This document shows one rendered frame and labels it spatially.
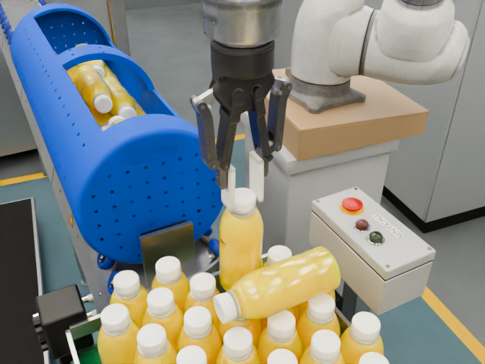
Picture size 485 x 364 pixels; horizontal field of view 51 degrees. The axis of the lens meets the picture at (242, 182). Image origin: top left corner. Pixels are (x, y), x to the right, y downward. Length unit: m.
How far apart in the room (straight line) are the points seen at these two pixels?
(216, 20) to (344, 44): 0.68
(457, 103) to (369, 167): 1.00
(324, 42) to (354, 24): 0.07
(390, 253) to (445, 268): 1.71
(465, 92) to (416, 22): 1.18
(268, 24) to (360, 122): 0.71
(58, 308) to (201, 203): 0.31
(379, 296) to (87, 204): 0.49
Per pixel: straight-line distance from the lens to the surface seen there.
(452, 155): 2.46
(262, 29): 0.57
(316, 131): 1.18
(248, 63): 0.58
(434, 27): 1.17
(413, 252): 0.84
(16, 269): 2.33
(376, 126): 1.28
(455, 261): 2.58
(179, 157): 0.90
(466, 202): 2.73
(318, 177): 1.29
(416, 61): 1.20
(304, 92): 1.28
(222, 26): 0.56
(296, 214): 1.32
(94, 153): 0.87
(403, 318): 2.25
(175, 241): 0.94
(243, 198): 0.71
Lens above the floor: 1.63
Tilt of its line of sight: 34 degrees down
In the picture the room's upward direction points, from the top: straight up
